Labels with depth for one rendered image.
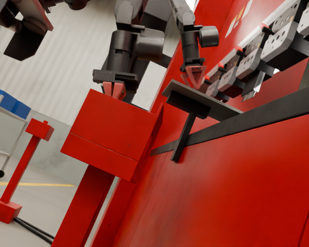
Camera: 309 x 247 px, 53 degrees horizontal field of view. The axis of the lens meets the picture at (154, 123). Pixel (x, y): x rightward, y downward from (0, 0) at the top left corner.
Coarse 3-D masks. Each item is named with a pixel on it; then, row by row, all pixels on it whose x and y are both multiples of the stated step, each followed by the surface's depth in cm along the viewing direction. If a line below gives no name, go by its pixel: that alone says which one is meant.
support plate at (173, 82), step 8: (168, 88) 105; (176, 88) 102; (184, 88) 98; (192, 88) 98; (192, 96) 102; (200, 96) 99; (208, 96) 99; (208, 104) 104; (216, 104) 101; (224, 104) 99; (216, 112) 108; (224, 112) 105; (232, 112) 101; (240, 112) 99; (224, 120) 113
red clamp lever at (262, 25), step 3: (261, 24) 103; (264, 24) 103; (261, 27) 102; (264, 27) 98; (267, 27) 98; (261, 30) 99; (264, 30) 98; (267, 30) 98; (270, 30) 98; (267, 33) 98; (270, 33) 98; (273, 33) 98
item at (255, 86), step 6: (258, 72) 108; (252, 78) 111; (258, 78) 107; (246, 84) 115; (252, 84) 109; (258, 84) 106; (246, 90) 112; (252, 90) 107; (258, 90) 106; (246, 96) 112; (252, 96) 106
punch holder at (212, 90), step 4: (224, 64) 150; (224, 68) 149; (216, 72) 159; (220, 72) 151; (216, 76) 155; (220, 76) 148; (212, 80) 160; (216, 80) 150; (212, 84) 154; (216, 84) 147; (208, 88) 160; (212, 88) 150; (216, 88) 147; (208, 92) 155; (212, 92) 147; (216, 92) 147; (220, 92) 147; (212, 96) 149; (216, 96) 147; (220, 96) 147; (224, 96) 147; (228, 96) 147; (224, 100) 148; (228, 100) 147
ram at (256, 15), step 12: (240, 0) 183; (264, 0) 130; (276, 0) 114; (228, 12) 207; (252, 12) 142; (264, 12) 122; (228, 24) 188; (240, 24) 155; (252, 24) 132; (228, 36) 172; (240, 36) 144; (252, 36) 124; (216, 48) 191; (228, 48) 158; (216, 60) 174; (228, 60) 146; (204, 84) 185
